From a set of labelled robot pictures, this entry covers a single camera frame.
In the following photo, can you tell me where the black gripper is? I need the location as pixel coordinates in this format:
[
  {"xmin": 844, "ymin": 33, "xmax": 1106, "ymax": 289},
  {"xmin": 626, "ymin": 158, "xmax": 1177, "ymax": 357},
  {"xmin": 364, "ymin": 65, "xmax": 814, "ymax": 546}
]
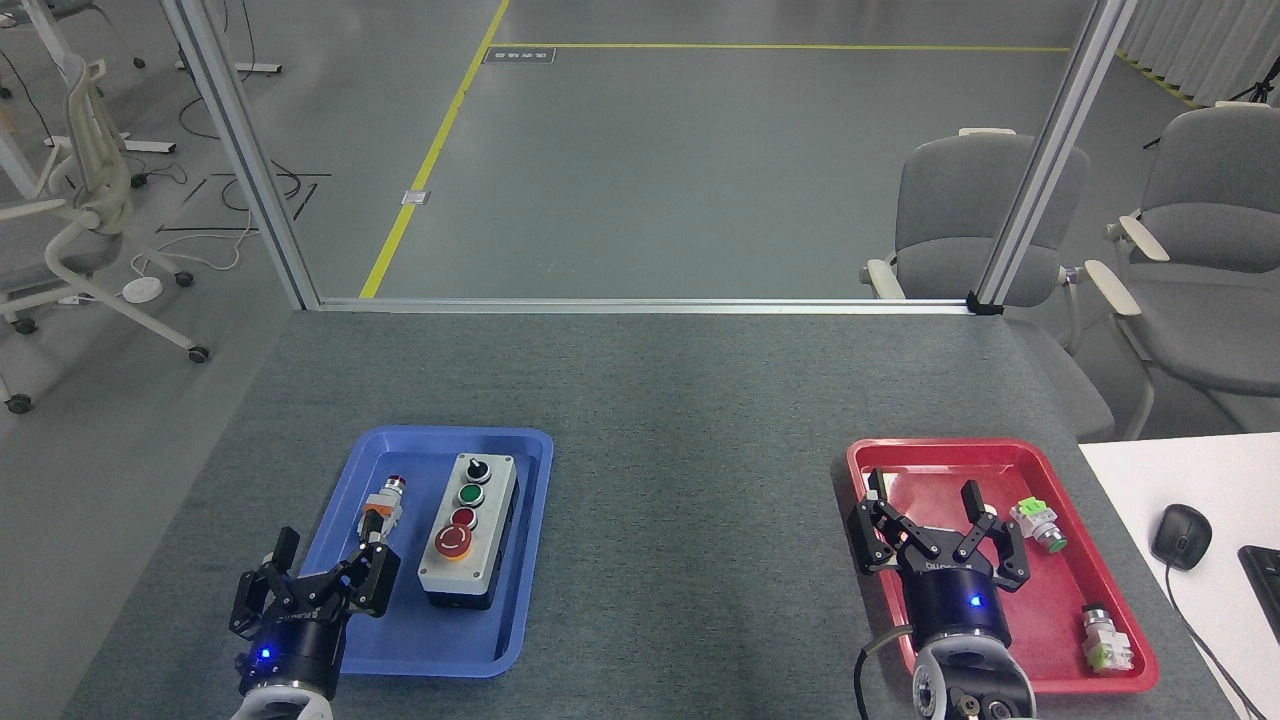
[
  {"xmin": 229, "ymin": 526, "xmax": 402, "ymax": 699},
  {"xmin": 849, "ymin": 468, "xmax": 1032, "ymax": 653}
]

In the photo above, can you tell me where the grey control box with buttons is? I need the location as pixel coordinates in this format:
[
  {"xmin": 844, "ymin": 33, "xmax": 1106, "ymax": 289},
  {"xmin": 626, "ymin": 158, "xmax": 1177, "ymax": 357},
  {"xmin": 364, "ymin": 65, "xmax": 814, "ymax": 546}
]
[{"xmin": 417, "ymin": 452, "xmax": 520, "ymax": 612}]

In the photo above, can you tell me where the red push button orange block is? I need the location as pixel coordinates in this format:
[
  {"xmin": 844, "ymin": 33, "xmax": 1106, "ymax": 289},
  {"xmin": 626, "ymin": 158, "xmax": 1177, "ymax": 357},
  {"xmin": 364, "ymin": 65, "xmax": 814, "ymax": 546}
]
[{"xmin": 358, "ymin": 475, "xmax": 409, "ymax": 547}]

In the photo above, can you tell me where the silver push button green block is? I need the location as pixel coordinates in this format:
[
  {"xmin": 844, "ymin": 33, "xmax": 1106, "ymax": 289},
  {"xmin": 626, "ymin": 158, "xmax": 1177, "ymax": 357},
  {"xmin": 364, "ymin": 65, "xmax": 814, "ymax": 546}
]
[{"xmin": 1079, "ymin": 602, "xmax": 1136, "ymax": 674}]

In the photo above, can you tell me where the blue plastic tray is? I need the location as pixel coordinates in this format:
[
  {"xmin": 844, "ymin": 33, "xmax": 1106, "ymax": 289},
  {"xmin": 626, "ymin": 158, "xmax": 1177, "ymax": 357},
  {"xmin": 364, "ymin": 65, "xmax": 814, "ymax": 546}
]
[{"xmin": 271, "ymin": 425, "xmax": 556, "ymax": 680}]

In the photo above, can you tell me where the red plastic tray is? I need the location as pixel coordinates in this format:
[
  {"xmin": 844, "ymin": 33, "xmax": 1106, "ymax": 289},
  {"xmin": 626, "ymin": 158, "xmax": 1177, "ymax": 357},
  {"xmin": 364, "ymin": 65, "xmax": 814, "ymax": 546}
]
[{"xmin": 845, "ymin": 436, "xmax": 1162, "ymax": 696}]

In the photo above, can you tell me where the white side table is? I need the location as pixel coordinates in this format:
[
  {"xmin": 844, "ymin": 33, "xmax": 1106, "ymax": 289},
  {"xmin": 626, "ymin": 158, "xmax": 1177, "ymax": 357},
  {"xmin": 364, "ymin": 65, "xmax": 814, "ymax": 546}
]
[{"xmin": 1077, "ymin": 431, "xmax": 1280, "ymax": 720}]

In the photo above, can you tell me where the black computer mouse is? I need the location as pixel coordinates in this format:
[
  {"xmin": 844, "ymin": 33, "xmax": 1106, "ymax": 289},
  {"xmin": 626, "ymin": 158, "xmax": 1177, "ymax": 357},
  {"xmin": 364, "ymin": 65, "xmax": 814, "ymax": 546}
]
[{"xmin": 1149, "ymin": 502, "xmax": 1215, "ymax": 573}]

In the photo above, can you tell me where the grey chair with cream armrests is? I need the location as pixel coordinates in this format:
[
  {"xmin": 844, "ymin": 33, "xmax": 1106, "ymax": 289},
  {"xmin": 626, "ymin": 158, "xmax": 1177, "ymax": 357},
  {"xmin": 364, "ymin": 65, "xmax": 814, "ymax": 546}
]
[
  {"xmin": 859, "ymin": 127, "xmax": 1117, "ymax": 442},
  {"xmin": 1084, "ymin": 100, "xmax": 1280, "ymax": 442}
]

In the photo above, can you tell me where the black keyboard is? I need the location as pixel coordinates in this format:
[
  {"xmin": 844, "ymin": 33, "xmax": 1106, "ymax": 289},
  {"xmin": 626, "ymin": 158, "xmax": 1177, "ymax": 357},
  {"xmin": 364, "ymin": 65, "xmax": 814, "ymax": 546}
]
[{"xmin": 1236, "ymin": 544, "xmax": 1280, "ymax": 647}]

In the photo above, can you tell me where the white mesh office chair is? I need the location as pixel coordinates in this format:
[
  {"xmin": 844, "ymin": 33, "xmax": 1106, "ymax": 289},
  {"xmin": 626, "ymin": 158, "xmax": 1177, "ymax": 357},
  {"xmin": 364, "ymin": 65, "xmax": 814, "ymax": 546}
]
[{"xmin": 0, "ymin": 54, "xmax": 212, "ymax": 417}]

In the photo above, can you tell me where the white stand foot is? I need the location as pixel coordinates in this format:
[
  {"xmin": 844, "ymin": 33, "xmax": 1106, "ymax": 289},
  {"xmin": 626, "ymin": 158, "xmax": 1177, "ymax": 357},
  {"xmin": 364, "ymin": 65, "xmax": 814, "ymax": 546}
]
[
  {"xmin": 44, "ymin": 134, "xmax": 179, "ymax": 157},
  {"xmin": 174, "ymin": 58, "xmax": 284, "ymax": 77}
]

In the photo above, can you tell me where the black tripod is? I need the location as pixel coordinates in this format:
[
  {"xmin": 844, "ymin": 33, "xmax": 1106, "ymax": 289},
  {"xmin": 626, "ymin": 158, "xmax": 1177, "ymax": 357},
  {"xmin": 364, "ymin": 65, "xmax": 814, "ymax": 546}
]
[{"xmin": 1142, "ymin": 78, "xmax": 1280, "ymax": 152}]

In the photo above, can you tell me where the white pleated curtain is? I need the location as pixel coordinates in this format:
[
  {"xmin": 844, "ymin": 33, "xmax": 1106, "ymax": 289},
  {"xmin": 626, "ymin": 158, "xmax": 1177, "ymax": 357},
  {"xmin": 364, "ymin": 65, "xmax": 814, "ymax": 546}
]
[{"xmin": 1114, "ymin": 0, "xmax": 1280, "ymax": 109}]

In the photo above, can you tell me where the green push button switch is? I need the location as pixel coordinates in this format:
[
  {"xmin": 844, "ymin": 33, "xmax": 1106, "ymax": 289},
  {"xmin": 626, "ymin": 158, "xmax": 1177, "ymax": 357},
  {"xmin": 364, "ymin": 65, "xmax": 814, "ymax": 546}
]
[{"xmin": 1008, "ymin": 497, "xmax": 1070, "ymax": 555}]

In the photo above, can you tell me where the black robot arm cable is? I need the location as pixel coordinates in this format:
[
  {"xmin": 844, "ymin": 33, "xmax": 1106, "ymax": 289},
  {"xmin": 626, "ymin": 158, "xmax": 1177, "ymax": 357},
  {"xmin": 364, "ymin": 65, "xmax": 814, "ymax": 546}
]
[{"xmin": 854, "ymin": 624, "xmax": 917, "ymax": 720}]

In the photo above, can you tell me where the black mouse cable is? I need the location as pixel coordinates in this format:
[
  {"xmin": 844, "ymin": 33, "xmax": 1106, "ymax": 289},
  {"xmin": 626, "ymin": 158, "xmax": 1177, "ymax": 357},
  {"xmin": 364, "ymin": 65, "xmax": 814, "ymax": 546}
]
[{"xmin": 1164, "ymin": 565, "xmax": 1243, "ymax": 720}]

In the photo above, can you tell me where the silver aluminium rail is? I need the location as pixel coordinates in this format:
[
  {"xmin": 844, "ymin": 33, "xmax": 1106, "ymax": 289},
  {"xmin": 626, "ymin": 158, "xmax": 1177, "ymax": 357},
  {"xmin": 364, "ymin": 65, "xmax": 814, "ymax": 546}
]
[{"xmin": 314, "ymin": 296, "xmax": 977, "ymax": 317}]

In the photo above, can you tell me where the silver aluminium post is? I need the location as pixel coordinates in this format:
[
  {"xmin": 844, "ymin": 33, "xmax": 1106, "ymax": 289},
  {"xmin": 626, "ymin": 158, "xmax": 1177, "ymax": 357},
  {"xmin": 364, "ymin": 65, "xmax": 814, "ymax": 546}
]
[
  {"xmin": 159, "ymin": 0, "xmax": 322, "ymax": 312},
  {"xmin": 966, "ymin": 0, "xmax": 1140, "ymax": 317}
]

